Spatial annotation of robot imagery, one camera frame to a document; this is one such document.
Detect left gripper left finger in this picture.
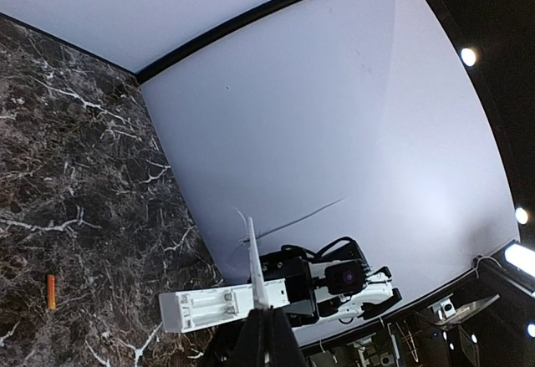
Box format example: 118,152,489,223
196,309,266,367

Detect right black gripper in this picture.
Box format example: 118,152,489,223
260,247,326,324

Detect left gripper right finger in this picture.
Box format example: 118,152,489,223
267,308,308,367

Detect white remote battery cover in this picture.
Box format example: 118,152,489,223
247,217,270,309

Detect white remote control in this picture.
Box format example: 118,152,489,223
158,278,290,334

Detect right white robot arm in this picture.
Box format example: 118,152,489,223
260,237,402,328

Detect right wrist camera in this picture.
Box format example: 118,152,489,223
324,261,365,295

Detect right black frame post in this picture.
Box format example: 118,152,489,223
135,0,305,85

